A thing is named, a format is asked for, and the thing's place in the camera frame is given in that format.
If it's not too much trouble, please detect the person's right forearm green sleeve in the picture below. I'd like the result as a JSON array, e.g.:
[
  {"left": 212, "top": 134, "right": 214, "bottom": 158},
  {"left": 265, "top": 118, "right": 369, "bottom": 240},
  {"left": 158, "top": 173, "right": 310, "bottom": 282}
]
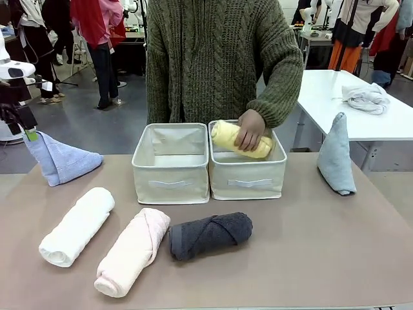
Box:
[{"left": 146, "top": 61, "right": 171, "bottom": 125}]

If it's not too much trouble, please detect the person's torso green sweater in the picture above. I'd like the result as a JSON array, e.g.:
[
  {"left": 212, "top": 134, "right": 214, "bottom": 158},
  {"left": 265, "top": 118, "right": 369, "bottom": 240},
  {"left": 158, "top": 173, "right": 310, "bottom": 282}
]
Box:
[{"left": 145, "top": 0, "right": 304, "bottom": 125}]

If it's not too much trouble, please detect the dark grey towel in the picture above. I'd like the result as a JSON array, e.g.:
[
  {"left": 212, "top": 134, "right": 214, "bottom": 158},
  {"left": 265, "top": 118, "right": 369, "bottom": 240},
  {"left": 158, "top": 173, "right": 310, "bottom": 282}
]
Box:
[{"left": 168, "top": 212, "right": 254, "bottom": 262}]

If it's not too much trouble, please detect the person's left forearm green sleeve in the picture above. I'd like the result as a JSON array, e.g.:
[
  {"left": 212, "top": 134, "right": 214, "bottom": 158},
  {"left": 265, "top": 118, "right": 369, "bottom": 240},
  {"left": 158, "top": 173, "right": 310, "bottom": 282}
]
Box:
[{"left": 247, "top": 61, "right": 304, "bottom": 129}]

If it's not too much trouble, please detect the white folding chair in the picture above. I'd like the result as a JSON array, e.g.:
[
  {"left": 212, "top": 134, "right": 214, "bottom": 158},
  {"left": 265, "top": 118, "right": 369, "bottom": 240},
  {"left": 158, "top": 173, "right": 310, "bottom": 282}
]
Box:
[{"left": 71, "top": 40, "right": 97, "bottom": 77}]

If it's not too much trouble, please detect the background person dark top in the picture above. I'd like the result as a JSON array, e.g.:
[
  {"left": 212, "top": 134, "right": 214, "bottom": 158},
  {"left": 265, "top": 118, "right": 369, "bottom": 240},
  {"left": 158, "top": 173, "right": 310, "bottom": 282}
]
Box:
[{"left": 41, "top": 0, "right": 82, "bottom": 65}]

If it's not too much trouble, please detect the figure with red garment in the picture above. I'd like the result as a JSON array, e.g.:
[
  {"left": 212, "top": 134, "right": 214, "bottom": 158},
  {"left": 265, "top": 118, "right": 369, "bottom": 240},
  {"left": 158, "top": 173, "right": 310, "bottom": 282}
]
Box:
[{"left": 369, "top": 0, "right": 413, "bottom": 87}]

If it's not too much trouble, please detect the white towel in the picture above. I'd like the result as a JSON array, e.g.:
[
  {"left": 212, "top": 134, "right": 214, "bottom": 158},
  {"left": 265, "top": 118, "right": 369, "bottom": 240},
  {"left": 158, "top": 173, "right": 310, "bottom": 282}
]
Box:
[{"left": 38, "top": 187, "right": 116, "bottom": 267}]

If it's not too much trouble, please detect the dark background workbench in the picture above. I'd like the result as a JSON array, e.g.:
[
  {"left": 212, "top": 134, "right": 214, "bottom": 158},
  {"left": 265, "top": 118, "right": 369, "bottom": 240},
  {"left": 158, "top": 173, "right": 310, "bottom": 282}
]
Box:
[{"left": 124, "top": 30, "right": 148, "bottom": 77}]

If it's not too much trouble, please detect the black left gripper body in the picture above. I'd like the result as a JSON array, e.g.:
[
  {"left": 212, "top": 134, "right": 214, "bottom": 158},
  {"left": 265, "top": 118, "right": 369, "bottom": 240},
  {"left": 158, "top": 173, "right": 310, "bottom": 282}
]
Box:
[{"left": 0, "top": 102, "right": 38, "bottom": 135}]

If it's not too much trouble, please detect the white side table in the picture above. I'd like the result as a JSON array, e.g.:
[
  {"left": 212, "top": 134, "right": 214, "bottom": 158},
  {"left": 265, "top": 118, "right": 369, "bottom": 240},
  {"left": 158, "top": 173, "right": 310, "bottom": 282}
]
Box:
[{"left": 295, "top": 69, "right": 413, "bottom": 172}]

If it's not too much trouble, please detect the pale blue-grey cone towel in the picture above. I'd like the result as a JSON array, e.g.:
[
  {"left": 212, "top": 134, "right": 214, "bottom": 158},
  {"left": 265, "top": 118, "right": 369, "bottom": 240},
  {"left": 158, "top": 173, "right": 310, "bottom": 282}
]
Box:
[{"left": 316, "top": 112, "right": 358, "bottom": 196}]

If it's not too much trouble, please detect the pink towel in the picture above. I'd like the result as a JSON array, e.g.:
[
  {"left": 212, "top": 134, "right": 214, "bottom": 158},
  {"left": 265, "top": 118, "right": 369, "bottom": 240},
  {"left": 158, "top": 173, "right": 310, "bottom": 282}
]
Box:
[{"left": 94, "top": 208, "right": 171, "bottom": 298}]

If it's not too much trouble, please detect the figure in orange trousers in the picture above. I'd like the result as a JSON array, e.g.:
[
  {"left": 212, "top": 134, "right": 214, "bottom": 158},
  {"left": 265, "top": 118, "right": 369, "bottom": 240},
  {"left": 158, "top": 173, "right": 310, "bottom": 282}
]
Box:
[{"left": 328, "top": 0, "right": 401, "bottom": 72}]

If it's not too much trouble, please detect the blue triangle towel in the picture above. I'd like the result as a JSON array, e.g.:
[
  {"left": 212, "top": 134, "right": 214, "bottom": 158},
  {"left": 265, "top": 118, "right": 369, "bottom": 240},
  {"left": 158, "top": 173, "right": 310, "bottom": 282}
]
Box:
[{"left": 24, "top": 130, "right": 104, "bottom": 187}]

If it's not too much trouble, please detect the person's left hand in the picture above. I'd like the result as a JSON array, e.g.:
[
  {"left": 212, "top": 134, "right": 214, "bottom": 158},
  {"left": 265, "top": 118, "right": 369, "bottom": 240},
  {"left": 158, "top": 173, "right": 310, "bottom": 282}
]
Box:
[{"left": 234, "top": 108, "right": 267, "bottom": 152}]

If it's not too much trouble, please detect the figure in red pink clothes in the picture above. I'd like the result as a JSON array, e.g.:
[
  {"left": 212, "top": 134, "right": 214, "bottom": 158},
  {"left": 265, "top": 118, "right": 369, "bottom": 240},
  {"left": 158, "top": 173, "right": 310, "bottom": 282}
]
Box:
[{"left": 69, "top": 0, "right": 126, "bottom": 110}]

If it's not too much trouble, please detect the yellow towel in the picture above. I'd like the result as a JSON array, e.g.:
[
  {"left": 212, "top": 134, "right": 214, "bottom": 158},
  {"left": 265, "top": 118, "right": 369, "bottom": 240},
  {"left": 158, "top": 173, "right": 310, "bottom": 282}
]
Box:
[{"left": 210, "top": 119, "right": 274, "bottom": 160}]

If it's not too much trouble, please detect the crumpled white cloth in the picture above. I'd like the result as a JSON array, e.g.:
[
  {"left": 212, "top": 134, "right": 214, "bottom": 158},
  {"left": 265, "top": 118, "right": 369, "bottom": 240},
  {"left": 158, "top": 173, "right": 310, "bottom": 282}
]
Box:
[{"left": 341, "top": 83, "right": 390, "bottom": 116}]

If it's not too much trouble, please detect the cream fabric storage bin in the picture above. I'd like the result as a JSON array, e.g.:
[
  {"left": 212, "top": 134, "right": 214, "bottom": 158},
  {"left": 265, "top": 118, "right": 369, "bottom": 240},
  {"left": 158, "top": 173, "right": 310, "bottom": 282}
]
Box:
[
  {"left": 208, "top": 119, "right": 287, "bottom": 201},
  {"left": 131, "top": 123, "right": 210, "bottom": 205}
]

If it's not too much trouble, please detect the grey background workbench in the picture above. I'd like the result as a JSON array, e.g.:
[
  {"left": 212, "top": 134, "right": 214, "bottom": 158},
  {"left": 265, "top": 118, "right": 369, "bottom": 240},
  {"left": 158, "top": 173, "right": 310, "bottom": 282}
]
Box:
[{"left": 298, "top": 30, "right": 334, "bottom": 70}]

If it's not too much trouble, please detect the white cylindrical air purifier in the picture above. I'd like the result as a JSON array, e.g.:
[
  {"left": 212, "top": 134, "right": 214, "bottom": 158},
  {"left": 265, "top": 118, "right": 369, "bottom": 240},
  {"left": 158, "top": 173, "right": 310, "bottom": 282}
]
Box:
[{"left": 0, "top": 119, "right": 24, "bottom": 143}]

